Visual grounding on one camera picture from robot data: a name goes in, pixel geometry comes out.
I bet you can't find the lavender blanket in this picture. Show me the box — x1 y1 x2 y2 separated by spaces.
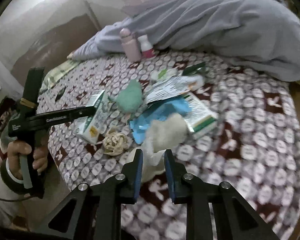
70 0 300 82

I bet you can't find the green white flat box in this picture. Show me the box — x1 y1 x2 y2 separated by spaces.
183 92 217 134

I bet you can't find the beige crumpled paper ball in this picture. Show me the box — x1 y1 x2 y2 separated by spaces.
102 127 128 156

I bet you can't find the white milk carton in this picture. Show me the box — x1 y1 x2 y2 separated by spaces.
74 90 113 145

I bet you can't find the cream fuzzy sock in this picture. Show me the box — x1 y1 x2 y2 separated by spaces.
126 113 188 183

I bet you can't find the pink water bottle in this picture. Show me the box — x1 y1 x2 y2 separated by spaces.
120 28 141 62

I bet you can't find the patterned bed cover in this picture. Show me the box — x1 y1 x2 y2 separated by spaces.
37 51 300 239

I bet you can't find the dark green wrapper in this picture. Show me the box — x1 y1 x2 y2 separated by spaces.
182 62 206 76

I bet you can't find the person left hand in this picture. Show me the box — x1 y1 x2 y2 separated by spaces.
7 136 49 180

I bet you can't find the white pill bottle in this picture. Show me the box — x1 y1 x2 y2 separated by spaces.
138 35 155 59

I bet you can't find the white foil snack bag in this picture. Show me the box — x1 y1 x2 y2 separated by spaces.
145 75 204 104

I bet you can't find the green white tissue pack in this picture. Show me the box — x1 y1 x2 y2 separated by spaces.
150 68 178 82

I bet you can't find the blue plastic bag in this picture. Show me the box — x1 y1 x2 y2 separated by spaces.
129 96 191 145

